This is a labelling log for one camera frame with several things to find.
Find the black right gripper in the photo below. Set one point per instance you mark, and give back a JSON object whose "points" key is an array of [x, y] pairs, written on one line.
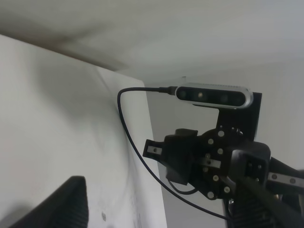
{"points": [[223, 162]]}

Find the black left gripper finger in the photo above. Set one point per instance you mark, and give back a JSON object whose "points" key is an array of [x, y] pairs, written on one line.
{"points": [[67, 207]]}

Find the black right camera bracket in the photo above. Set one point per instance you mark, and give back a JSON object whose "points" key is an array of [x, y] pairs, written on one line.
{"points": [[246, 120]]}

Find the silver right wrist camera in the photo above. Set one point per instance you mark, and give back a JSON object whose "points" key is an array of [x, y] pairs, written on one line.
{"points": [[215, 96]]}

